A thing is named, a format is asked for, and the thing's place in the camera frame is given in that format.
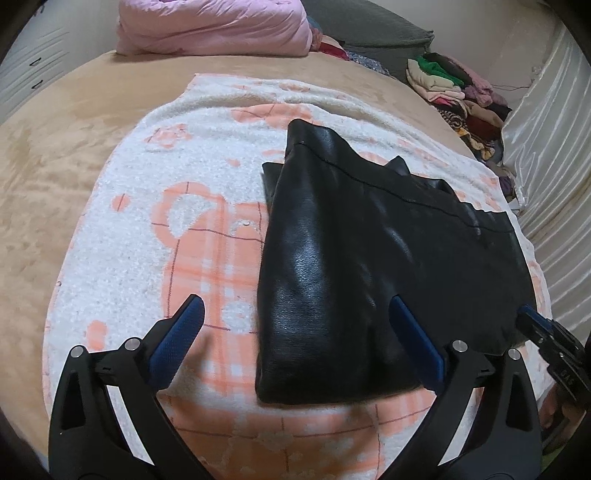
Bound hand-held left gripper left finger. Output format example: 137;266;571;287
48;294;206;480

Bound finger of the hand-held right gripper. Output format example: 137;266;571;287
516;305;561;352

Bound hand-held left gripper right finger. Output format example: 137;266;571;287
389;295;551;480

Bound black leather jacket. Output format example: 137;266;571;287
255;118;537;407

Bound pile of folded clothes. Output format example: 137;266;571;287
405;52;525;204

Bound crumpled colourful clothes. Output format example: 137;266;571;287
305;18;393;77

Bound person's right hand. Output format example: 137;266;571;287
539;385;580;440

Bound white and orange fleece blanket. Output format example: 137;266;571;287
41;73;548;480

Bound beige bed sheet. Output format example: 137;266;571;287
0;48;476;472

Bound white wardrobe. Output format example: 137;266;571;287
0;16;122;126

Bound pink quilted duvet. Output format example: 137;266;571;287
115;0;315;58

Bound dark grey cushion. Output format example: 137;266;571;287
298;0;435;85

